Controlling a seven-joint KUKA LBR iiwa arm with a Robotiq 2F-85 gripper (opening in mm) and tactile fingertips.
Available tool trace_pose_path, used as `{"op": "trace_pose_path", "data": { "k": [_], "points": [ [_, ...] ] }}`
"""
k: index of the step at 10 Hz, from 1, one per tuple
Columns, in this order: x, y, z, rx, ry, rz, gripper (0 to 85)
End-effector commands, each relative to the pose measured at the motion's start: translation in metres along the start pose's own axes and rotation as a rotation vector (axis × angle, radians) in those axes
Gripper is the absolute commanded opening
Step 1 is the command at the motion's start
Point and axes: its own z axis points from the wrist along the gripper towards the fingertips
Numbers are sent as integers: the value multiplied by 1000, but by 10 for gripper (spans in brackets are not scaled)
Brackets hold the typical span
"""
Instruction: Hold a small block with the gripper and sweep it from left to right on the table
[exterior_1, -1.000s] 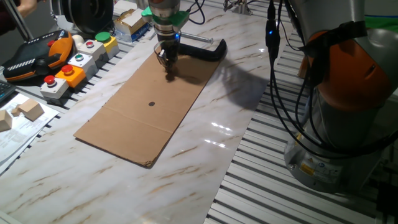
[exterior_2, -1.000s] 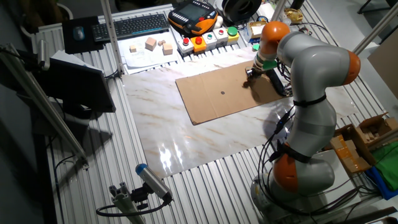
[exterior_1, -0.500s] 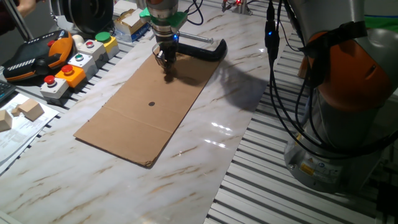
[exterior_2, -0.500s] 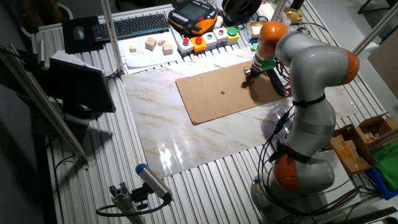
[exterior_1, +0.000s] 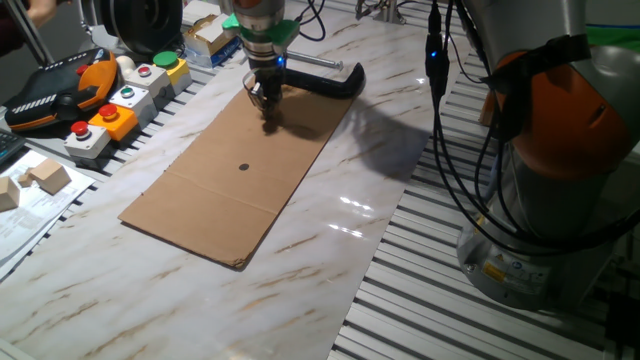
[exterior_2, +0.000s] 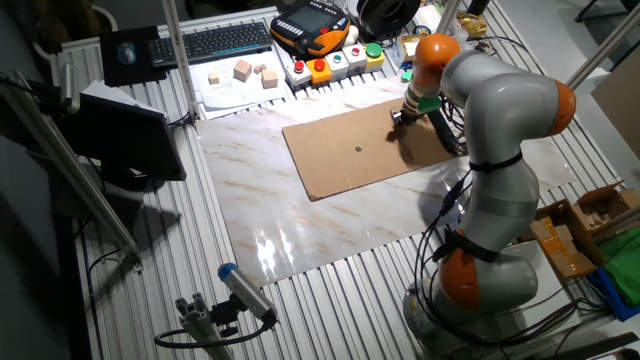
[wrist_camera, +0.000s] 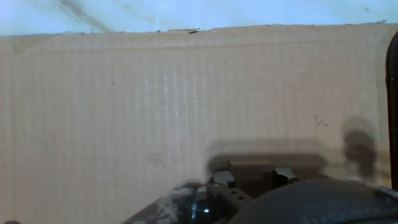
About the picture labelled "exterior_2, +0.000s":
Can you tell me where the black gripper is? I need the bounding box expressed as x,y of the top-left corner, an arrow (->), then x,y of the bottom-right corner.
389,105 -> 425,134

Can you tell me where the brown cardboard sheet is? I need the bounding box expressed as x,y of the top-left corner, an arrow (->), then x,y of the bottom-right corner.
281,97 -> 459,203

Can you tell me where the yellow box with green button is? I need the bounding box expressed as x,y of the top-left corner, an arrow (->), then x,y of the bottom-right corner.
363,42 -> 386,71

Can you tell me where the small carton with white label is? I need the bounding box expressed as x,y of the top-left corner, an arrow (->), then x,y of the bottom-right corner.
397,33 -> 426,69

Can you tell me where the grey box with small red button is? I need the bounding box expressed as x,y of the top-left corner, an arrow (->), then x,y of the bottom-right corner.
342,43 -> 369,75

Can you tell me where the grey box with green button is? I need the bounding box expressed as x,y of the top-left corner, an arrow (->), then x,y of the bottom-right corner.
324,50 -> 350,81

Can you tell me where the orange box with red button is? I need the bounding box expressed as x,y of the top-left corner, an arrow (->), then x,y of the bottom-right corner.
305,57 -> 333,85

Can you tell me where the black filament spool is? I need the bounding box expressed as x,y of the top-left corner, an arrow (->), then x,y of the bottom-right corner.
355,0 -> 422,37

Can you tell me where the orange and black teach pendant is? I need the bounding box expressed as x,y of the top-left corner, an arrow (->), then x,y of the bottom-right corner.
269,0 -> 352,58

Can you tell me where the white marble pattern mat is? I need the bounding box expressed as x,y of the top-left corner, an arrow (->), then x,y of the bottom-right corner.
195,74 -> 577,289

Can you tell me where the large wooden cube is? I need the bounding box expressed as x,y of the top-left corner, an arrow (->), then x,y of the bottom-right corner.
232,59 -> 253,83

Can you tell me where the white paper sheet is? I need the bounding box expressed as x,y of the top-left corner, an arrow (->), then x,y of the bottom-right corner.
188,49 -> 292,121

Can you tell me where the black computer keyboard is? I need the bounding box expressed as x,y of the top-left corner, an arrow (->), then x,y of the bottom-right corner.
146,21 -> 274,69

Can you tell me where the small orange brown carton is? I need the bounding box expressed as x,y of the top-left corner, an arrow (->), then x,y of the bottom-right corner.
529,215 -> 599,280

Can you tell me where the open cardboard box with blocks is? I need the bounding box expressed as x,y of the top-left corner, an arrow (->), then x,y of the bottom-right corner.
542,180 -> 640,266

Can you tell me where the brown flat board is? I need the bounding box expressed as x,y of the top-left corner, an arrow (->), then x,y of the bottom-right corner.
590,59 -> 640,161

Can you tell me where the green cloth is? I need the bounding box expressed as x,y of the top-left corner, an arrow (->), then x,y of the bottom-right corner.
597,225 -> 640,309

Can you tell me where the blue bag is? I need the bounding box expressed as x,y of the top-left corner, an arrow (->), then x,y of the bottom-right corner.
585,267 -> 640,323

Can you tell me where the black computer monitor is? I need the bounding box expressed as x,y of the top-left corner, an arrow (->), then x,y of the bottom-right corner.
57,92 -> 188,194

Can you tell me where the blue grey computer mouse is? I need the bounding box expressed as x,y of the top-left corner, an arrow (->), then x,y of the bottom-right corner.
117,41 -> 138,67

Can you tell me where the short aluminium profile stub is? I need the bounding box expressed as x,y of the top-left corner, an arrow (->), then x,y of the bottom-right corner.
174,292 -> 236,360

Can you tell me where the black mouse pad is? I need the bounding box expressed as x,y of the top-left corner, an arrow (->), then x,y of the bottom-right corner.
99,25 -> 169,88

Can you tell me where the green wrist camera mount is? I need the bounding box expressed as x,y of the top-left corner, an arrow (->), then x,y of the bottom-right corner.
401,70 -> 444,114

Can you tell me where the slanted aluminium frame beam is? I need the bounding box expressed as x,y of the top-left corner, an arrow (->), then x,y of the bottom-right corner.
0,69 -> 144,274
564,2 -> 640,91

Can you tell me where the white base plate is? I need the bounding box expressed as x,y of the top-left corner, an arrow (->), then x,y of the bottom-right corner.
499,239 -> 584,346

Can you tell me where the silver camera with blue end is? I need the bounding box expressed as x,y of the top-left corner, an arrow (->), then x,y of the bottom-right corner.
217,262 -> 279,329

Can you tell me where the upright aluminium frame post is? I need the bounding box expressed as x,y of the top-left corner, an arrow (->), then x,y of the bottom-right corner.
160,0 -> 201,121

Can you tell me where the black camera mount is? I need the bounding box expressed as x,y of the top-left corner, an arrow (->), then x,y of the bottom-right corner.
209,293 -> 242,339

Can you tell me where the black camera cable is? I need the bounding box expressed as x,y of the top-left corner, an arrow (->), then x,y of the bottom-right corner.
153,319 -> 276,350

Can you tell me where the silver cylindrical camera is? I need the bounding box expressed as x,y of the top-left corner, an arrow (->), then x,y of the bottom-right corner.
59,62 -> 81,114

